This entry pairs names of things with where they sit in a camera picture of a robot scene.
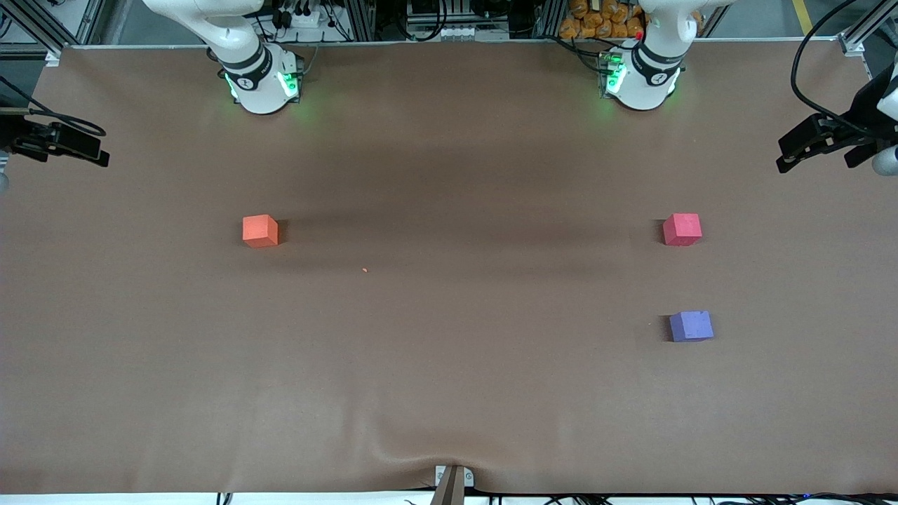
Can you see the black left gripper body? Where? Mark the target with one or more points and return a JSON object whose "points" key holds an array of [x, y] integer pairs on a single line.
{"points": [[860, 113]]}

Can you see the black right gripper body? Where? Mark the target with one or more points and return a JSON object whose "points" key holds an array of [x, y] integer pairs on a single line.
{"points": [[12, 131]]}

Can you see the orange foam block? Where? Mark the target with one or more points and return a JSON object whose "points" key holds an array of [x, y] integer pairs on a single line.
{"points": [[259, 230]]}

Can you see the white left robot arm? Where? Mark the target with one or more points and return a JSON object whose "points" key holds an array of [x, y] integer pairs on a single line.
{"points": [[649, 84]]}

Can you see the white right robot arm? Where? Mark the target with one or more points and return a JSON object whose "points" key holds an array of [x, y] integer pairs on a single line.
{"points": [[256, 84]]}

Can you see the red foam block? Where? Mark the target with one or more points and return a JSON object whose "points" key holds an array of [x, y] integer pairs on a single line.
{"points": [[681, 229]]}

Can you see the purple foam block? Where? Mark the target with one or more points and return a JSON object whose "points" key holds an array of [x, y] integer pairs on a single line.
{"points": [[691, 327]]}

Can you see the bag of orange balls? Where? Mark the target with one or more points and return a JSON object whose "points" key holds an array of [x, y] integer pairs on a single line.
{"points": [[603, 19]]}

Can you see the white power strip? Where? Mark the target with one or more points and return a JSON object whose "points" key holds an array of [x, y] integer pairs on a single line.
{"points": [[302, 17]]}

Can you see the brown table mat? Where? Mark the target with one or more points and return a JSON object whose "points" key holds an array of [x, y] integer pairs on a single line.
{"points": [[449, 393]]}

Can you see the aluminium frame strut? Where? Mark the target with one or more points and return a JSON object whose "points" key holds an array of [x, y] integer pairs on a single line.
{"points": [[42, 28], [863, 31]]}

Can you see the metal clamp bracket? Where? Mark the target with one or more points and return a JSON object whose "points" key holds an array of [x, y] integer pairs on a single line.
{"points": [[440, 477]]}

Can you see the brown camera post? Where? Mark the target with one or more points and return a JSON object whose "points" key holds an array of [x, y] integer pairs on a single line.
{"points": [[450, 491]]}

